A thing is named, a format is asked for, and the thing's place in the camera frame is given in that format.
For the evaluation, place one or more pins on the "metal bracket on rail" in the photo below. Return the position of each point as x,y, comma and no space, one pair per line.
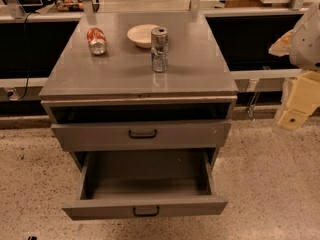
252,88

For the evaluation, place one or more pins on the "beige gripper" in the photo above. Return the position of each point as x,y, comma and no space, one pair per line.
307,44

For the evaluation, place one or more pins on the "grey top drawer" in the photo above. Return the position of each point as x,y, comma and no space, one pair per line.
76,137

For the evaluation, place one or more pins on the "grey drawer cabinet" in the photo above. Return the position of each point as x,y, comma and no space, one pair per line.
121,86

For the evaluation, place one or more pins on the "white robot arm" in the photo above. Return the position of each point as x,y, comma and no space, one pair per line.
305,42

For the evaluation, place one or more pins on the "silver upright soda can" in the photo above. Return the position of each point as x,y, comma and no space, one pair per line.
159,49

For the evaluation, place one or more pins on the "white bowl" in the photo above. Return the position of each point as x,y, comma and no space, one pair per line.
141,35

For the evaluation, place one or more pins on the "grey drawer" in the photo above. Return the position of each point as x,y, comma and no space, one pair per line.
76,137
145,183

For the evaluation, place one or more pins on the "red crushed soda can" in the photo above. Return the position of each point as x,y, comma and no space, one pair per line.
96,41

